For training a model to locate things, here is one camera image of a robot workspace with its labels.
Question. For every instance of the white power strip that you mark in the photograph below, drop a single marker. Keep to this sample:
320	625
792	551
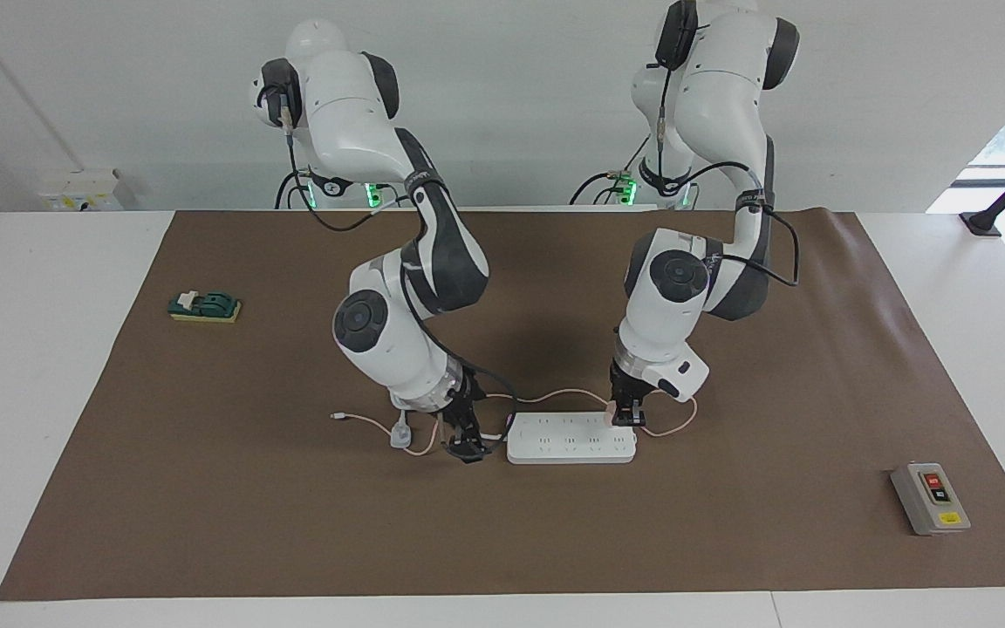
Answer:
568	443

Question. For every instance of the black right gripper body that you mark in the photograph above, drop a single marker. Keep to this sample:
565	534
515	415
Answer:
466	394

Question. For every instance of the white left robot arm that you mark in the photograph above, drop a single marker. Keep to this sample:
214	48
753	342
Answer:
712	96

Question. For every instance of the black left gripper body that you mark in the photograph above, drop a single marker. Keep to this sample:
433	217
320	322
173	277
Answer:
629	384

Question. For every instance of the grey on-off switch box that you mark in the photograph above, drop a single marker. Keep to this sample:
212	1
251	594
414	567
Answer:
930	499

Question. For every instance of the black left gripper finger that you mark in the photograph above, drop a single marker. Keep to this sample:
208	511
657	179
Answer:
638	414
619	414

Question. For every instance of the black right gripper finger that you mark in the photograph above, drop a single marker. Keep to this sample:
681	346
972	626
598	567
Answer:
456	433
478	440

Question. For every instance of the brown table mat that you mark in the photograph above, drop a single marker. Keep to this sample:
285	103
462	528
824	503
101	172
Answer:
502	523

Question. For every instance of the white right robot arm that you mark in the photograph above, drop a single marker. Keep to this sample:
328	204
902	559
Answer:
354	113

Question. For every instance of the white wall socket box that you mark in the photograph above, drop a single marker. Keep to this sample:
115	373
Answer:
79	190

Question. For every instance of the green knife switch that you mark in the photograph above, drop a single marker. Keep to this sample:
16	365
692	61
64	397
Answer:
206	305

